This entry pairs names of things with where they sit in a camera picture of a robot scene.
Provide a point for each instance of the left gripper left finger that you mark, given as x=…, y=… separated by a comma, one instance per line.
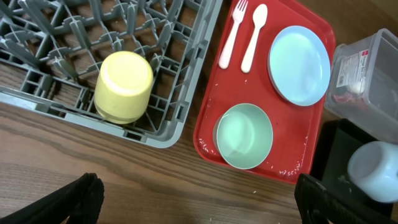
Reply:
x=78, y=202

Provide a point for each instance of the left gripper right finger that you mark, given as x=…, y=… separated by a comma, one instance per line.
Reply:
x=317, y=204

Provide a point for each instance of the light blue bowl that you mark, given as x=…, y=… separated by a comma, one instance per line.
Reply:
x=373, y=169

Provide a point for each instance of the green bowl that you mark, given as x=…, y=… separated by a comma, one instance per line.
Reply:
x=243, y=136

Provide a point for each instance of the red snack wrapper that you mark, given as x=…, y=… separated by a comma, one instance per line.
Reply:
x=347, y=98

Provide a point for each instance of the white napkin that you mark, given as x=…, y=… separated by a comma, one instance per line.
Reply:
x=357, y=88

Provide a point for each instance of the yellow cup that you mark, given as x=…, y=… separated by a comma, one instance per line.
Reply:
x=123, y=87

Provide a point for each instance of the light blue plate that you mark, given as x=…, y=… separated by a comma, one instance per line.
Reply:
x=299, y=66

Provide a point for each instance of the white plastic spoon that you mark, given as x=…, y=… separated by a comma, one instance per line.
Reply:
x=259, y=19

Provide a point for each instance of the white plastic fork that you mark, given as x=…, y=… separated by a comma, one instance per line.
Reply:
x=238, y=16

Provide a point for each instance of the grey dishwasher rack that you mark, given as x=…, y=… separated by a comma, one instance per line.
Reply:
x=51, y=53

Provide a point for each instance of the black plastic tray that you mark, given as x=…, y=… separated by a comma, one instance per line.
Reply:
x=338, y=140

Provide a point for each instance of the red plastic tray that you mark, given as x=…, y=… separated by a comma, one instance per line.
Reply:
x=295, y=128

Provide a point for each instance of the clear plastic bin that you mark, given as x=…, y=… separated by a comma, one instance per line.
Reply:
x=372, y=60

